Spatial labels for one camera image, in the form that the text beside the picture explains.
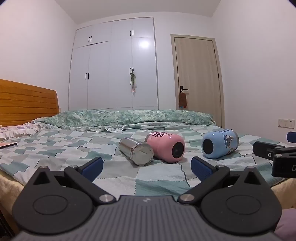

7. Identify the pink bottle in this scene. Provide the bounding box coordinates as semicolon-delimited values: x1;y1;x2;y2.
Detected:
145;131;186;163

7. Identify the white wardrobe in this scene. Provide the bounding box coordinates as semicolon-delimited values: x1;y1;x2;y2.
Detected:
68;17;159;111

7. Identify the pink cloth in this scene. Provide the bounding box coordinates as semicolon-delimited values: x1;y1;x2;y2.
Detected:
275;208;296;241

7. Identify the wooden headboard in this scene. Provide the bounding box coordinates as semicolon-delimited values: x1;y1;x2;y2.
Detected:
0;79;59;127

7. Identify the checkered green bed sheet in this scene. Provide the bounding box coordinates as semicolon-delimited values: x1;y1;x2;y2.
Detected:
0;124;292;202

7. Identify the brown bag on handle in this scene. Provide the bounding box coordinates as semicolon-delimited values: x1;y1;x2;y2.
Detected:
178;91;188;110

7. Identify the silver steel cup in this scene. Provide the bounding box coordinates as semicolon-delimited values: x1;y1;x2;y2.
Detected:
119;137;154;166

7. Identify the yellow mattress pad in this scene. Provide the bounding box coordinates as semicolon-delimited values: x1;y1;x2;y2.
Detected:
0;169;296;231

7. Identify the white wall socket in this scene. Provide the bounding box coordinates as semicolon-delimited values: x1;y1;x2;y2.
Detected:
278;118;295;128

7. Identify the green floral quilt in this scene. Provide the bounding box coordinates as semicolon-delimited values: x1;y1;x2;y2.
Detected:
34;109;217;133

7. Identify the floral ruffled pillow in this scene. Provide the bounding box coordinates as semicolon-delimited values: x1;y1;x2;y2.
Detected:
0;122;41;142

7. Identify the beige wooden door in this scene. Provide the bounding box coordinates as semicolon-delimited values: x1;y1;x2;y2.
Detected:
170;34;225;128

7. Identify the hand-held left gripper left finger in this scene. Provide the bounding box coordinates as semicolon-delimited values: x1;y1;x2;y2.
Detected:
25;157;117;205

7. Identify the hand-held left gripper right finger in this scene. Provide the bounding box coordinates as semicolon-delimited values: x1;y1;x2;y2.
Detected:
178;156;270;205

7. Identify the blue bottle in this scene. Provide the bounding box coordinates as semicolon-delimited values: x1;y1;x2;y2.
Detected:
202;129;239;159

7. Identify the green hanging ornament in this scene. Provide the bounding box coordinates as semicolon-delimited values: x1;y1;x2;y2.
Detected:
129;68;137;93

